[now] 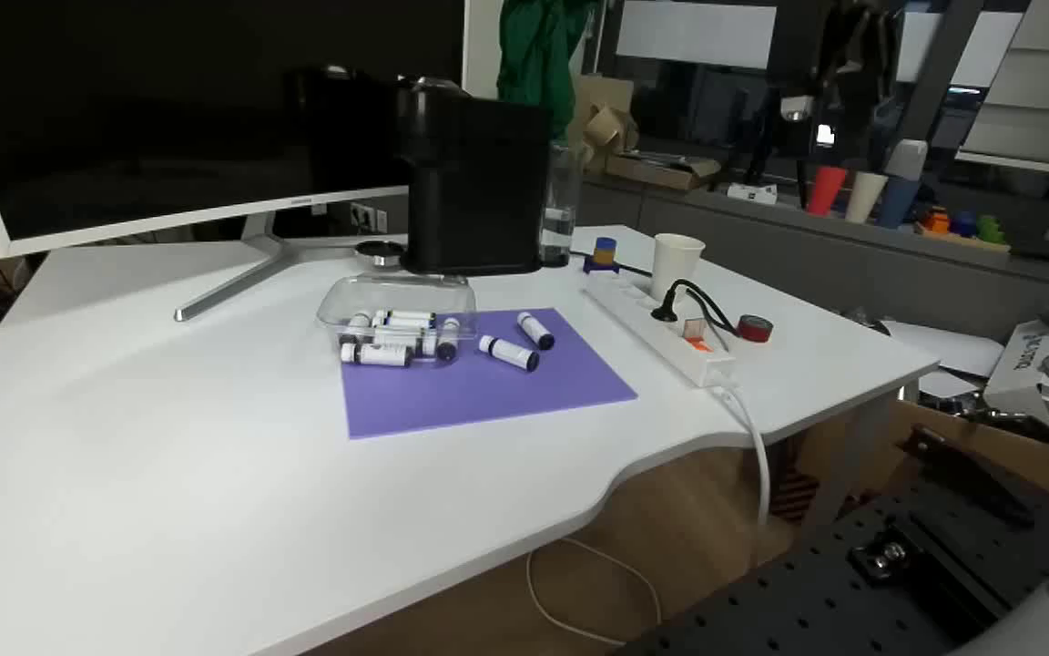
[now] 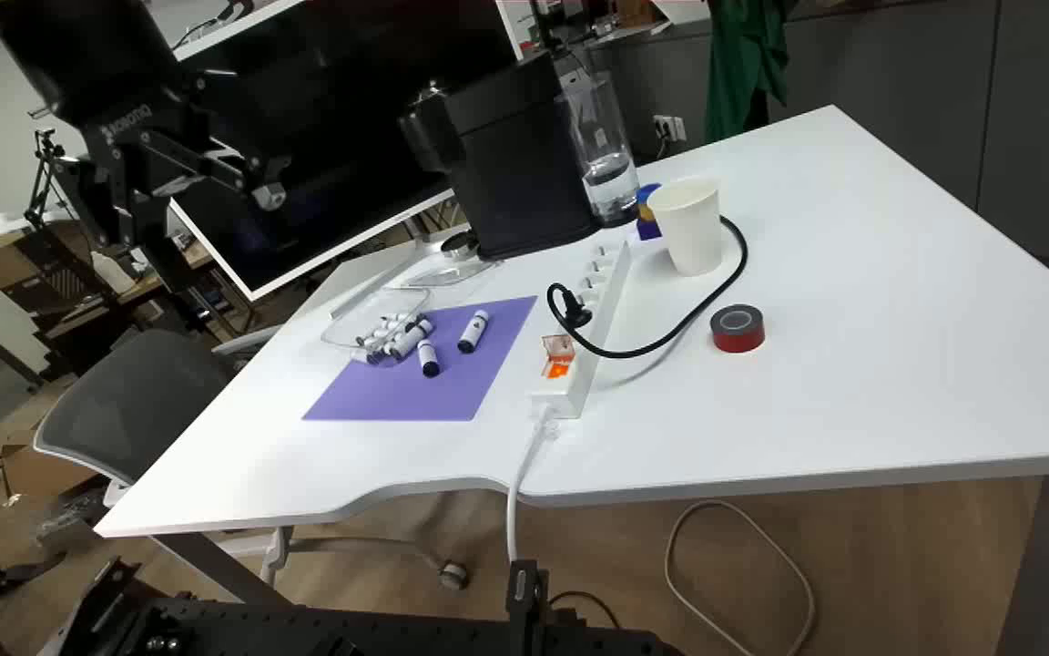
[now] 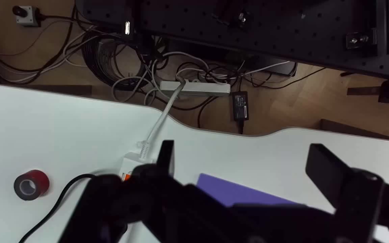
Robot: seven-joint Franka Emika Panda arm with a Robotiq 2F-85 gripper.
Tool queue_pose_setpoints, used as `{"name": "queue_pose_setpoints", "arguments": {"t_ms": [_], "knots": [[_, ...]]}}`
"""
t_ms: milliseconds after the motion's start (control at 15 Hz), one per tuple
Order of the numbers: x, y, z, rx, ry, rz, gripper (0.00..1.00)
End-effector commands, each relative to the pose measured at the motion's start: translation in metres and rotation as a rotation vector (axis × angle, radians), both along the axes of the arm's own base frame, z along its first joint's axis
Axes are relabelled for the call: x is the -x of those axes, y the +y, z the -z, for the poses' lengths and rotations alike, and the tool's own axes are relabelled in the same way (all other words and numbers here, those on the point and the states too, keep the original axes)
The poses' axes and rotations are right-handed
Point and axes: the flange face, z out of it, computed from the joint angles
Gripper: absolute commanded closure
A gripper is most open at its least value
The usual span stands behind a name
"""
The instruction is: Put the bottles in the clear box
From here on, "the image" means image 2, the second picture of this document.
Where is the white power strip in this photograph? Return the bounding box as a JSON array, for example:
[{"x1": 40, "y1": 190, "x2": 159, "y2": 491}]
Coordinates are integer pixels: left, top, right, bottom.
[{"x1": 526, "y1": 235, "x2": 638, "y2": 419}]

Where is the small round black dish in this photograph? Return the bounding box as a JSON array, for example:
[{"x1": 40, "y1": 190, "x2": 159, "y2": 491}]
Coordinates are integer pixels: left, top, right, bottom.
[{"x1": 435, "y1": 235, "x2": 489, "y2": 265}]

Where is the purple rectangular mat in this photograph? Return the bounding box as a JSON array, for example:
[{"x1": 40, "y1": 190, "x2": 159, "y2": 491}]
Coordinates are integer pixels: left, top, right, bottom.
[{"x1": 301, "y1": 291, "x2": 539, "y2": 426}]

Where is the blue and yellow small object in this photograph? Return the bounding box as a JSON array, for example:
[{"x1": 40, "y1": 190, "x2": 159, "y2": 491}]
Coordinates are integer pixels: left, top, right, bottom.
[{"x1": 631, "y1": 179, "x2": 665, "y2": 245}]

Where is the white paper cup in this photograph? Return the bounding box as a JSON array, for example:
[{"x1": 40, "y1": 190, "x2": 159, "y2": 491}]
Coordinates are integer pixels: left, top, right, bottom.
[{"x1": 648, "y1": 176, "x2": 723, "y2": 279}]

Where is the clear plastic bottle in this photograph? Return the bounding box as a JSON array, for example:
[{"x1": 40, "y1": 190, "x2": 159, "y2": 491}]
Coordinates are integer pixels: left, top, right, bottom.
[{"x1": 550, "y1": 49, "x2": 643, "y2": 230}]

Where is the white framed monitor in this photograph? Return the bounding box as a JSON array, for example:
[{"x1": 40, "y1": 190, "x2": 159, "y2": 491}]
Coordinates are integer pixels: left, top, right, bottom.
[{"x1": 165, "y1": 0, "x2": 530, "y2": 322}]

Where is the green cloth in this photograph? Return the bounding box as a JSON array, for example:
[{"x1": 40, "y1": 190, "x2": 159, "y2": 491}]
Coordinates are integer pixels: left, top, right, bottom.
[{"x1": 701, "y1": 0, "x2": 798, "y2": 146}]

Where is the grey mesh office chair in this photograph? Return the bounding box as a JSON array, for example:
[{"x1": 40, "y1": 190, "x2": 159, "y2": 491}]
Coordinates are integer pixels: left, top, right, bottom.
[{"x1": 29, "y1": 325, "x2": 478, "y2": 599}]

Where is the black tripod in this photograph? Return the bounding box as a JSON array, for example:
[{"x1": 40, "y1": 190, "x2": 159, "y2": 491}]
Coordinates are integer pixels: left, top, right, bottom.
[{"x1": 23, "y1": 125, "x2": 108, "y2": 240}]

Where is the black power cable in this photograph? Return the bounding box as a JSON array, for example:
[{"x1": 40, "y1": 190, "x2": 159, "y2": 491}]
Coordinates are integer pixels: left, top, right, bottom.
[{"x1": 541, "y1": 212, "x2": 755, "y2": 366}]

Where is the white power strip cable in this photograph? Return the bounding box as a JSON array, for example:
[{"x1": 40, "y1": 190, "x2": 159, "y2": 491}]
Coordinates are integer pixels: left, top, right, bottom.
[{"x1": 499, "y1": 406, "x2": 553, "y2": 569}]

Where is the white wall socket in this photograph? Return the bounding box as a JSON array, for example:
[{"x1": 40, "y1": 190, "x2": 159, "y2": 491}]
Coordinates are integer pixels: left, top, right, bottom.
[{"x1": 654, "y1": 110, "x2": 692, "y2": 149}]

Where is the white cable loop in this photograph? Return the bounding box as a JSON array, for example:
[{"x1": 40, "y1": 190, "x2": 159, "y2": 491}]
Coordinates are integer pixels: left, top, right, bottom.
[{"x1": 660, "y1": 496, "x2": 820, "y2": 656}]

